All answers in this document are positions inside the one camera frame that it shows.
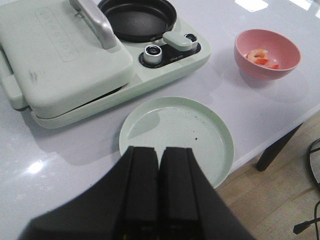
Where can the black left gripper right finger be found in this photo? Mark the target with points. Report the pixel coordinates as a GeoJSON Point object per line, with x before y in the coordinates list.
{"type": "Point", "coordinates": [189, 207]}

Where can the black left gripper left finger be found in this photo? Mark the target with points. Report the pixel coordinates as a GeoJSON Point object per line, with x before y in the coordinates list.
{"type": "Point", "coordinates": [122, 205]}

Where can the cooked shrimp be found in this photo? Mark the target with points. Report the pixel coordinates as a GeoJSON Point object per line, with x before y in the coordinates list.
{"type": "Point", "coordinates": [266, 63]}
{"type": "Point", "coordinates": [257, 54]}

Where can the mint green breakfast maker lid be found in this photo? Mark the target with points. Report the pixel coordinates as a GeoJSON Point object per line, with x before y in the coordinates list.
{"type": "Point", "coordinates": [56, 62]}

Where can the pink plastic bowl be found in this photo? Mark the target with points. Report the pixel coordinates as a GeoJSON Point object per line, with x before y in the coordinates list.
{"type": "Point", "coordinates": [281, 51]}

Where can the mint green breakfast maker base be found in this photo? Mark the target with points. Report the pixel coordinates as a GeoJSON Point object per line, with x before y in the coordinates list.
{"type": "Point", "coordinates": [175, 64]}

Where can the mint green round plate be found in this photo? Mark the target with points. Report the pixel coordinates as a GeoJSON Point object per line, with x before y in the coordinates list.
{"type": "Point", "coordinates": [180, 122]}

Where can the black table leg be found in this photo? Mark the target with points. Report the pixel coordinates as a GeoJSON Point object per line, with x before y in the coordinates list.
{"type": "Point", "coordinates": [271, 152]}

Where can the left silver control knob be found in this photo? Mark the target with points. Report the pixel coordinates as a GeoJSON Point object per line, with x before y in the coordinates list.
{"type": "Point", "coordinates": [152, 55]}

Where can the silver control knob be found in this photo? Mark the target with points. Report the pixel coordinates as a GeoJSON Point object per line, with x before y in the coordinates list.
{"type": "Point", "coordinates": [152, 55]}
{"type": "Point", "coordinates": [194, 40]}

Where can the right silver control knob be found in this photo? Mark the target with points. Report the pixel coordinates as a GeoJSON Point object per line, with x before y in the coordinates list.
{"type": "Point", "coordinates": [194, 40]}

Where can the black round frying pan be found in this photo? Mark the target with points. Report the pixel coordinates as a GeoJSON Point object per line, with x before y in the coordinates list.
{"type": "Point", "coordinates": [139, 21]}

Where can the mint green pan handle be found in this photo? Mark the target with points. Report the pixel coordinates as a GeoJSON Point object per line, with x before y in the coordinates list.
{"type": "Point", "coordinates": [177, 41]}

